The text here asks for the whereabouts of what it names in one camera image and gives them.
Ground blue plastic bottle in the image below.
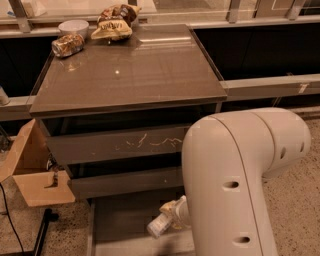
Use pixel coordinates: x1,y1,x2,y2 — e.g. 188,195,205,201
147,213,173,239

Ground black cable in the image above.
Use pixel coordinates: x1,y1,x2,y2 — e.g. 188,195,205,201
0,182,26,256

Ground crushed soda can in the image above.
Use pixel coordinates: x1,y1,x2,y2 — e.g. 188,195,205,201
51,34,84,58

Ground grey top drawer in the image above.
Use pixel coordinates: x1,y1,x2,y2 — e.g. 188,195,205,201
40,103,221,166

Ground grey drawer cabinet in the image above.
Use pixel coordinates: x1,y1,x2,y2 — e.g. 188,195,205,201
29,23,228,256

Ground metal railing frame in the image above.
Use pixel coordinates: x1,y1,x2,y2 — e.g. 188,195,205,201
0,0,320,123

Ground brown snack bag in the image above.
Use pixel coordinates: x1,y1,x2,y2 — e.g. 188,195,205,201
97,4,141,26

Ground white bowl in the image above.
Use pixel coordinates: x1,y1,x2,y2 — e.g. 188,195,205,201
58,20,89,39

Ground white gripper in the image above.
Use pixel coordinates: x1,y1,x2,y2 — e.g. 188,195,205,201
159,196,191,230

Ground grey middle drawer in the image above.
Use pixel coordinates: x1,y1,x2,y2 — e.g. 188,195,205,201
68,152,183,199

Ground grey bottom drawer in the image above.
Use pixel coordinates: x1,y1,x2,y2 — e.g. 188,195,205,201
87,187,196,256

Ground open cardboard box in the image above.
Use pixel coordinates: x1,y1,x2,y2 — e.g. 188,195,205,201
0,120,75,207

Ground yellow chip bag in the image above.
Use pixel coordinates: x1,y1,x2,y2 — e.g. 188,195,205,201
91,20,132,41

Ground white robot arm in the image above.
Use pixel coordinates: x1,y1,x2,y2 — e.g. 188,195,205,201
181,108,311,256

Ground grey drawer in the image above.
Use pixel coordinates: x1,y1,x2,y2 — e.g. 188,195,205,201
68,152,183,199
87,187,196,256
40,103,221,166

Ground black stand leg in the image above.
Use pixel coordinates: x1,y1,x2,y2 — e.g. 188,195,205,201
33,208,59,256

